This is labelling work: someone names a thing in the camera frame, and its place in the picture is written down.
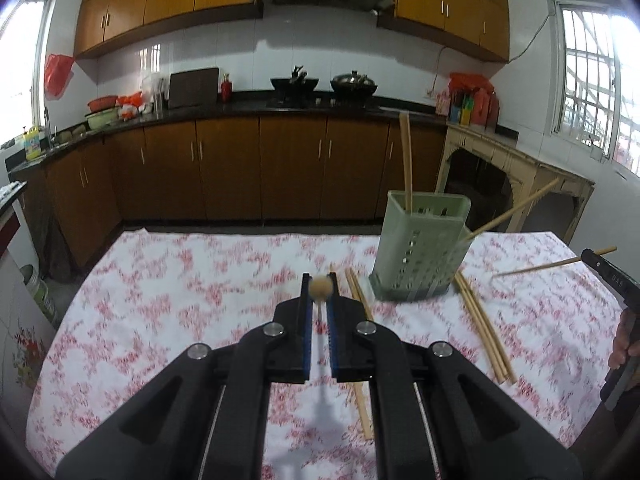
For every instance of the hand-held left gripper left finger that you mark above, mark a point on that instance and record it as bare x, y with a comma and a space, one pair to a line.
308, 345

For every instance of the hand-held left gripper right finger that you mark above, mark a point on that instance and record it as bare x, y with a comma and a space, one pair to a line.
331, 350

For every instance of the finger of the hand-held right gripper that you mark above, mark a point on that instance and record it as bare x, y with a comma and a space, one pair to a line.
612, 275

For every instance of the green plastic chopstick holder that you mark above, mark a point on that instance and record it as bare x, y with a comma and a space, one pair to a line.
420, 255

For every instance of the person's right hand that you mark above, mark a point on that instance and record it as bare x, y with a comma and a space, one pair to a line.
621, 340

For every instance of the red floral tablecloth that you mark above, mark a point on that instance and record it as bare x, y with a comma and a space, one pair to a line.
175, 300

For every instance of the beige side table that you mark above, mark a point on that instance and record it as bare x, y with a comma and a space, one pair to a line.
505, 152

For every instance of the brown base cabinets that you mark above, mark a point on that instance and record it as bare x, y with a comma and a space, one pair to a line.
225, 170

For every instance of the barred window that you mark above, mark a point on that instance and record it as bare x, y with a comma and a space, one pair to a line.
590, 75

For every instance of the red gift bags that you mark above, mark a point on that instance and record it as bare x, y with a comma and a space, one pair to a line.
475, 100

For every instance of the gas stove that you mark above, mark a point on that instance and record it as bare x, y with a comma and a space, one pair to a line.
300, 101

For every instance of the black countertop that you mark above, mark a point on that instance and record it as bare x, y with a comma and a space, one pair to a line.
240, 108

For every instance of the black wok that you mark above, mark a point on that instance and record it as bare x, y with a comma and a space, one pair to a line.
295, 84

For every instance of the black pot with lid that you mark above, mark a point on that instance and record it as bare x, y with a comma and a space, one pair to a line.
354, 85

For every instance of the red bottle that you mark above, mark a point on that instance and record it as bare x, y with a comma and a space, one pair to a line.
226, 90

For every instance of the floor bucket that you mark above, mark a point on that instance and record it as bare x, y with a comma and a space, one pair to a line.
40, 295

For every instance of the dark cutting board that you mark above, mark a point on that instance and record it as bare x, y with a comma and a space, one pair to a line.
194, 87

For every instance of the white floral cabinet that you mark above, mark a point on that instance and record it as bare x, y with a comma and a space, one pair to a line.
20, 340

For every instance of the white plastic bag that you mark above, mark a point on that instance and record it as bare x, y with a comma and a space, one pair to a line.
154, 87

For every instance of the green basin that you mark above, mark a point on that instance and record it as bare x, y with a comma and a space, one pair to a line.
102, 120

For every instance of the red basin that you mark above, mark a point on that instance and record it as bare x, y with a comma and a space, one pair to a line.
102, 104

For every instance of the yellow detergent bottle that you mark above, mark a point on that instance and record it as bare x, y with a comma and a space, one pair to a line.
32, 145

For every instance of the sink faucet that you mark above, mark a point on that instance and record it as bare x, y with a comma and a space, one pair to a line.
47, 125

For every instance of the red plastic bag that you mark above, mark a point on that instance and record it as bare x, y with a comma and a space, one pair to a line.
57, 75

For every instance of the plain window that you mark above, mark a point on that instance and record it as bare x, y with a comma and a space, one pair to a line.
25, 70

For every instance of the short wooden wall cabinets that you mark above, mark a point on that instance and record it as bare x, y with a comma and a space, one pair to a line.
450, 0

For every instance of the long wooden wall cabinets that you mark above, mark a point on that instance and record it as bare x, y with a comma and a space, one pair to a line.
165, 0

